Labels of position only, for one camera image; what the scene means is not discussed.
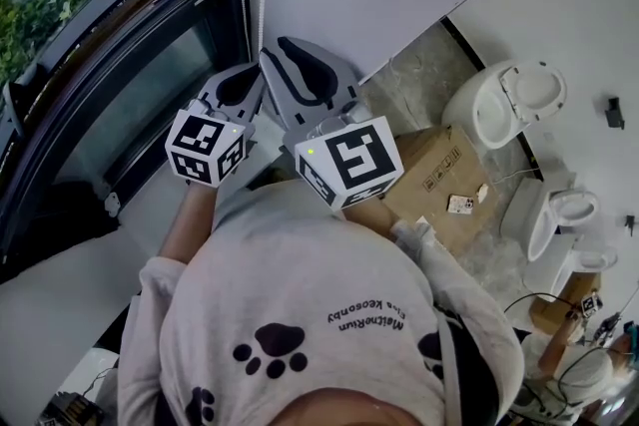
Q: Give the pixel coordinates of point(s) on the white toilet with tank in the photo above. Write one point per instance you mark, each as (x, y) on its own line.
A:
(521, 214)
(554, 272)

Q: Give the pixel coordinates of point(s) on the person's head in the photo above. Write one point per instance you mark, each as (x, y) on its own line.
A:
(364, 409)

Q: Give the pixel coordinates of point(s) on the grey paw-print sweatshirt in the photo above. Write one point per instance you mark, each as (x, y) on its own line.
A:
(299, 274)

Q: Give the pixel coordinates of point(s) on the small cardboard box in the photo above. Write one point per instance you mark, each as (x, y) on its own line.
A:
(549, 314)

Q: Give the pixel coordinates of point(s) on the small black wall fitting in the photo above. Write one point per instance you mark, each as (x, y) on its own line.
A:
(631, 222)

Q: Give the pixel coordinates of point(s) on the small white plastic bracket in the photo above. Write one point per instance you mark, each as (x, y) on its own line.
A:
(112, 204)

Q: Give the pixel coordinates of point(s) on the person's left forearm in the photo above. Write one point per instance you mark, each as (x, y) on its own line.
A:
(187, 224)

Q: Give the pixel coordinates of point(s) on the white paper sheet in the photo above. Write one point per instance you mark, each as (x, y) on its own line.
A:
(429, 232)

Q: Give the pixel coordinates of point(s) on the person's right forearm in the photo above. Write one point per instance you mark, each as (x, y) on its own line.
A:
(369, 214)

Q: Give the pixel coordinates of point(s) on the crumpled white paper scrap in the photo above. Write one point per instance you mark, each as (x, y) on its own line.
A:
(482, 193)

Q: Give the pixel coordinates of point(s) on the large cardboard box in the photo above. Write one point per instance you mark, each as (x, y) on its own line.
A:
(474, 164)

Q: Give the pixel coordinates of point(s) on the white ceramic fixture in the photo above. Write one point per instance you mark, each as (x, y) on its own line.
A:
(92, 379)

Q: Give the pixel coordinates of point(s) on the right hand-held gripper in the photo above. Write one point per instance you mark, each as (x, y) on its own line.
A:
(359, 159)

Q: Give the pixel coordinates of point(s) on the dark framed window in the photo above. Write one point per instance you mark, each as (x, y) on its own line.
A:
(150, 80)

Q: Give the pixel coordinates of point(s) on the white patterned phone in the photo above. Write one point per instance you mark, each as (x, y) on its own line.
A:
(460, 205)

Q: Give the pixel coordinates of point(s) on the white windowsill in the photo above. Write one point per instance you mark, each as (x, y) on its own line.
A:
(60, 304)

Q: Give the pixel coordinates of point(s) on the black electronic box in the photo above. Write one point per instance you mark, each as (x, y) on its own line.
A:
(75, 411)

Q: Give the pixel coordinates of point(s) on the black wall-mounted holder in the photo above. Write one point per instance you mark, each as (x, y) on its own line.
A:
(614, 113)

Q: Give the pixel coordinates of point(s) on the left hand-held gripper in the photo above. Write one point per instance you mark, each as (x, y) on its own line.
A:
(199, 139)

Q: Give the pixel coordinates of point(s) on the round white tankless toilet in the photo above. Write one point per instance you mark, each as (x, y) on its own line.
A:
(464, 115)

